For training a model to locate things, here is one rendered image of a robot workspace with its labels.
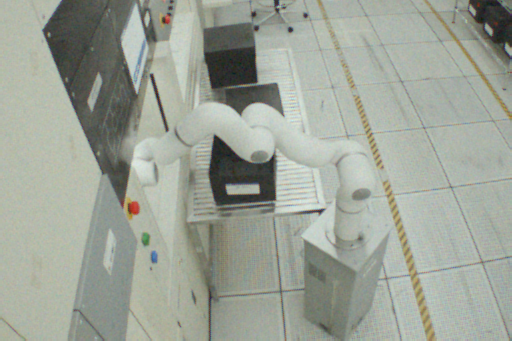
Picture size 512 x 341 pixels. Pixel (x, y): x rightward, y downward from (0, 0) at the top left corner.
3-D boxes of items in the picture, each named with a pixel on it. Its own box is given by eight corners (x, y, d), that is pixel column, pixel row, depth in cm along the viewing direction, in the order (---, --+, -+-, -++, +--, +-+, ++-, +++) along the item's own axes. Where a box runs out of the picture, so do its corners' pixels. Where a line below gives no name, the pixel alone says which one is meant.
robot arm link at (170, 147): (178, 103, 150) (125, 151, 164) (175, 136, 138) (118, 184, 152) (199, 118, 155) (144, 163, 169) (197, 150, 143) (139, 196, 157)
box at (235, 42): (259, 83, 262) (255, 46, 245) (209, 90, 263) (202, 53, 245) (255, 57, 283) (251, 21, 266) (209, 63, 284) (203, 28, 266)
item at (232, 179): (213, 202, 201) (207, 176, 190) (219, 158, 221) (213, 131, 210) (276, 201, 198) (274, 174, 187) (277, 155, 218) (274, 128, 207)
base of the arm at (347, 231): (380, 226, 182) (385, 197, 170) (354, 257, 173) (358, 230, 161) (342, 205, 193) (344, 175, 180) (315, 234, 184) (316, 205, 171)
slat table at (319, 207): (322, 292, 245) (326, 207, 193) (214, 302, 247) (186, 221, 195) (295, 135, 339) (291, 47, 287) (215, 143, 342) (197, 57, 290)
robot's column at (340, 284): (374, 307, 234) (394, 224, 182) (343, 345, 221) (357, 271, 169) (332, 280, 249) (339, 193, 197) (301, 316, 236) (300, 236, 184)
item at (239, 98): (286, 131, 230) (285, 111, 221) (228, 138, 231) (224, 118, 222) (279, 96, 252) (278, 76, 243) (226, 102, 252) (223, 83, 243)
